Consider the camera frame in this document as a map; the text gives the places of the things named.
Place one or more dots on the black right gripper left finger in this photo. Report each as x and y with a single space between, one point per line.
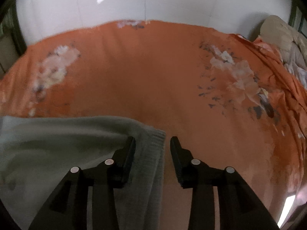
66 207

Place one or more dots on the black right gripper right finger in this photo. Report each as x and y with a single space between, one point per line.
221 198

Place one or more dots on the grey knit pants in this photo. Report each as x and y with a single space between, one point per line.
36 153

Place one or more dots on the orange floral bed sheet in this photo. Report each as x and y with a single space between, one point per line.
228 100

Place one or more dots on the beige rumpled blanket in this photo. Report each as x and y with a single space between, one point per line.
289 43

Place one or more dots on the metal bed frame headboard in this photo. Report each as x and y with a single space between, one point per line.
13 45

